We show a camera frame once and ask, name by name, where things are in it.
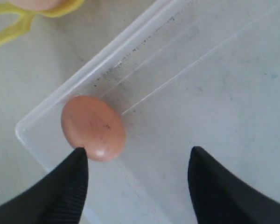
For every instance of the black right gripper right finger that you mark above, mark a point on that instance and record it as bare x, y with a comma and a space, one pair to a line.
219, 197

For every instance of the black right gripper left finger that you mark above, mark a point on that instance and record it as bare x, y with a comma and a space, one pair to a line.
58, 198

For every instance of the brown egg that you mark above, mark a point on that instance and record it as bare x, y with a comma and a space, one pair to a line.
36, 5
90, 123

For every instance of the brown egg front bottom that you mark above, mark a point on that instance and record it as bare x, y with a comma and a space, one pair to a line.
90, 123

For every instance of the clear plastic bin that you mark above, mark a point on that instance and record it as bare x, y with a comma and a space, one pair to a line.
185, 73

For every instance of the yellow plastic egg tray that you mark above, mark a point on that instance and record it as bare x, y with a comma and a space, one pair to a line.
22, 26

